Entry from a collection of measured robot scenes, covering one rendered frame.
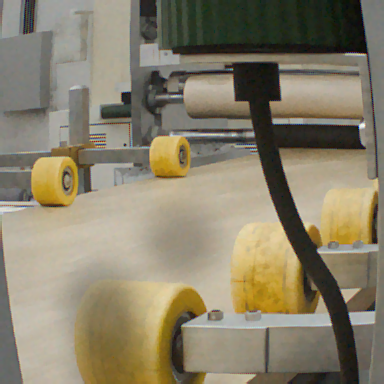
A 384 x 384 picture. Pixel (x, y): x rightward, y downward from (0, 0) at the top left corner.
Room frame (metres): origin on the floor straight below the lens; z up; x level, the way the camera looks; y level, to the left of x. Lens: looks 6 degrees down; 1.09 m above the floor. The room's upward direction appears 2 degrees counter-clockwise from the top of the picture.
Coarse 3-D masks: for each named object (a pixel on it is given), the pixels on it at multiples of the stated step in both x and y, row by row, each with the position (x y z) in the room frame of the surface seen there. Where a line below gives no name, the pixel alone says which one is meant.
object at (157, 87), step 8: (152, 24) 3.14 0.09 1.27; (144, 32) 3.11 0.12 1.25; (152, 32) 3.13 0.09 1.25; (160, 72) 3.19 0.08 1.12; (160, 80) 3.18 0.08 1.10; (152, 88) 3.13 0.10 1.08; (160, 88) 3.17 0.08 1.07; (152, 96) 3.12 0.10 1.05; (152, 104) 3.13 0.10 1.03; (152, 112) 3.16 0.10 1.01; (152, 128) 3.14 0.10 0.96; (160, 128) 3.16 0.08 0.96; (144, 136) 3.11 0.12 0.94; (152, 136) 3.13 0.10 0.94
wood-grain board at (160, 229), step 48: (96, 192) 2.00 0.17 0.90; (144, 192) 1.96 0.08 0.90; (192, 192) 1.92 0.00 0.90; (240, 192) 1.89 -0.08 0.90; (48, 240) 1.38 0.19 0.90; (96, 240) 1.37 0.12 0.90; (144, 240) 1.36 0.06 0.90; (192, 240) 1.35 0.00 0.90; (48, 288) 1.03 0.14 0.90; (48, 336) 0.81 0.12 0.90
